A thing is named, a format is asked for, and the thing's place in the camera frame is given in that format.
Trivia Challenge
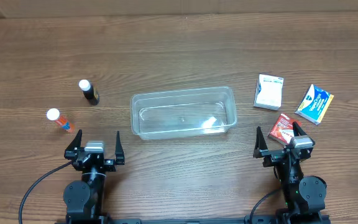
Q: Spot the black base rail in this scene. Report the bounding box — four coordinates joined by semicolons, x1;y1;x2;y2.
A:
56;215;331;224

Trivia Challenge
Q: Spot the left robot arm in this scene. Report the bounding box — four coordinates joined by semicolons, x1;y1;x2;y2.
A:
63;130;125;223

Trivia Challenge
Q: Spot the dark bottle white cap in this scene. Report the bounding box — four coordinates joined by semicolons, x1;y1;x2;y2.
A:
78;80;99;105

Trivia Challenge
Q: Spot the red medicine box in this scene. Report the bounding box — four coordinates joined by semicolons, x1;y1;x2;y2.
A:
268;113;302;146

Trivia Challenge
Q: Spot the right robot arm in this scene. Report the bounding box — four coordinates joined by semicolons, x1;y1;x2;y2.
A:
245;122;331;224

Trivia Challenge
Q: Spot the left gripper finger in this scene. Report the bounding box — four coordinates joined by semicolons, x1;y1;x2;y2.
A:
65;129;82;151
115;131;124;159

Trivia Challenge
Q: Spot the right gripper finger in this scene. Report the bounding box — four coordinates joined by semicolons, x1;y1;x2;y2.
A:
292;121;306;137
254;126;268;151

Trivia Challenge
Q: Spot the orange tube white cap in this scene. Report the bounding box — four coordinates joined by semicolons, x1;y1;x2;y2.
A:
46;108;74;133

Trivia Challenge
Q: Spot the white medicine box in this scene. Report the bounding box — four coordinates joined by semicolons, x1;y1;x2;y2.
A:
254;73;284;110

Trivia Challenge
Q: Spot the clear plastic container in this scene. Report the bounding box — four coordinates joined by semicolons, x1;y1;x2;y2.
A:
131;86;237;140

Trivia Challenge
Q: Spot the blue yellow lozenge box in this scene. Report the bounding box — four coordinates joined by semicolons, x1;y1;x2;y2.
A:
295;84;334;125

